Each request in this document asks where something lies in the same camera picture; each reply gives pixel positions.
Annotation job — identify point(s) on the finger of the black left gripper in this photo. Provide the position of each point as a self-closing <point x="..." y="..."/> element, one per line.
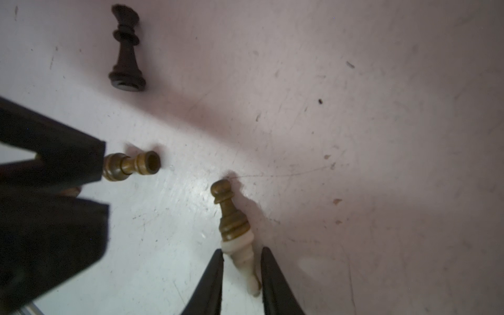
<point x="48" y="138"/>

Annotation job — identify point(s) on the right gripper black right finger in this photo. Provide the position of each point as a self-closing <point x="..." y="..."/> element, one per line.
<point x="278" y="299"/>

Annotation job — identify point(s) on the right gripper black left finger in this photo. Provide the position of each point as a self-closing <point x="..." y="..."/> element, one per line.
<point x="207" y="296"/>

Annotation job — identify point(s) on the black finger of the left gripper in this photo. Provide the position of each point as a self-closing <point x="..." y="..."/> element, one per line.
<point x="46" y="239"/>

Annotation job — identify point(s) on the gold chess piece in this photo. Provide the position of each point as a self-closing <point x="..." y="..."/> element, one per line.
<point x="130" y="165"/>

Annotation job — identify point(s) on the white chess piece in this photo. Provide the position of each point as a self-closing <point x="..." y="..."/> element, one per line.
<point x="241" y="252"/>

